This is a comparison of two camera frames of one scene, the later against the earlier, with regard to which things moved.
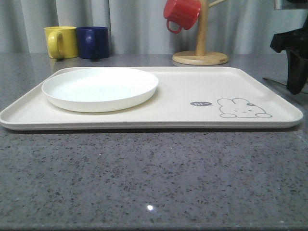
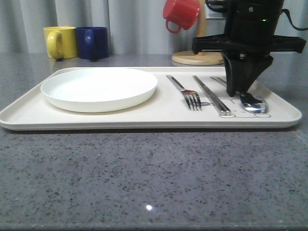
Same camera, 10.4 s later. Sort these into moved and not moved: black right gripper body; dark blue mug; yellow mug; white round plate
Moved: black right gripper body
Not moved: yellow mug; white round plate; dark blue mug
